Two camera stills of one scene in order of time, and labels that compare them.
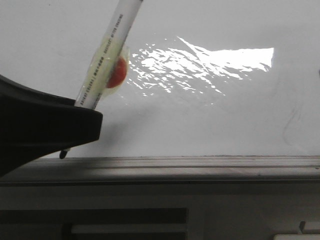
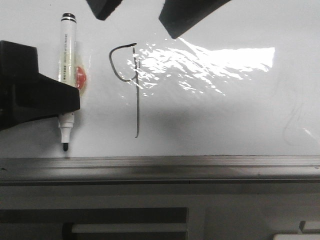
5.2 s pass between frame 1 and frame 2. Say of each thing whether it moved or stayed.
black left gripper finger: moved
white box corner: stayed
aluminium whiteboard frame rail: stayed
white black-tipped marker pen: moved
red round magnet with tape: moved
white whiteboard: stayed
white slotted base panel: stayed
